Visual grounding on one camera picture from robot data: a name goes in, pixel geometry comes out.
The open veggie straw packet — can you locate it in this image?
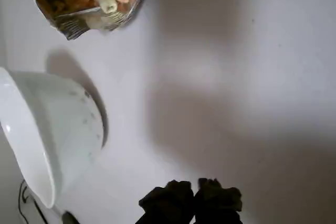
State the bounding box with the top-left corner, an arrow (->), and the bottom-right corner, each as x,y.
10,0 -> 155,41

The white ceramic bowl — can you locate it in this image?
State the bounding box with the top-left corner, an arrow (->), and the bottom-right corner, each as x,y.
0,66 -> 109,224

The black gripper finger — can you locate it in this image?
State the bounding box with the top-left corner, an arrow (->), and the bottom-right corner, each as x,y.
138,180 -> 195,224
194,178 -> 243,224

